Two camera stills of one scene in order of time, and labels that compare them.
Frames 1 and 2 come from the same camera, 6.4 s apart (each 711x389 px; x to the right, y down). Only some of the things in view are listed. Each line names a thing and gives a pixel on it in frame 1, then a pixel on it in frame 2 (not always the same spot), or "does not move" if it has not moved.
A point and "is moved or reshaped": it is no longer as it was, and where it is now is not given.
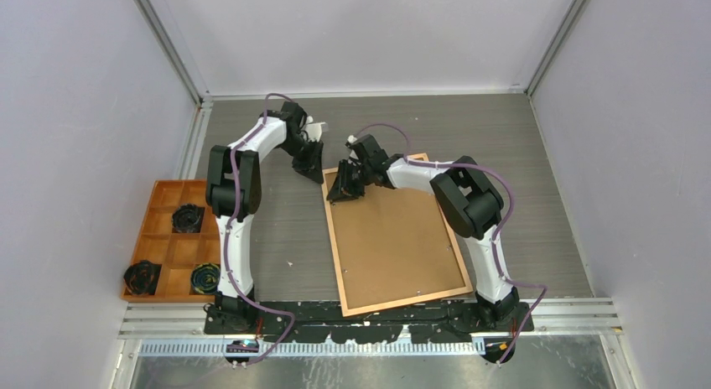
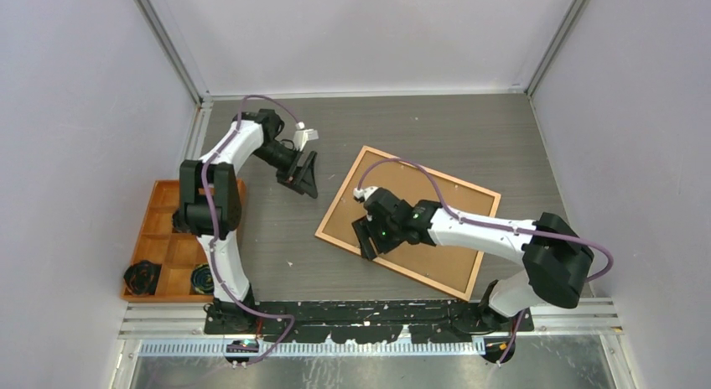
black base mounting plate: (439, 323) does not move
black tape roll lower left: (142, 277) does not move
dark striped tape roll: (204, 278) does not move
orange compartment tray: (178, 253) does not move
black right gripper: (342, 189) to (365, 229)
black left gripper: (314, 173) to (307, 181)
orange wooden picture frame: (406, 301) is moved or reshaped
